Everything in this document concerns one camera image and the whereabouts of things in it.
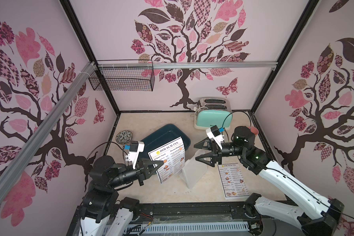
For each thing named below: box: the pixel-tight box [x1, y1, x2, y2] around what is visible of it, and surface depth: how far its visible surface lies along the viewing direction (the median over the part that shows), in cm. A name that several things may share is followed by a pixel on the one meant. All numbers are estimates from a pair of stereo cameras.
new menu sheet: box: [147, 136, 186, 184], surface depth 56 cm
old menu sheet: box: [217, 162, 250, 200], surface depth 85 cm
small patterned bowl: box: [115, 129, 134, 145], surface depth 103 cm
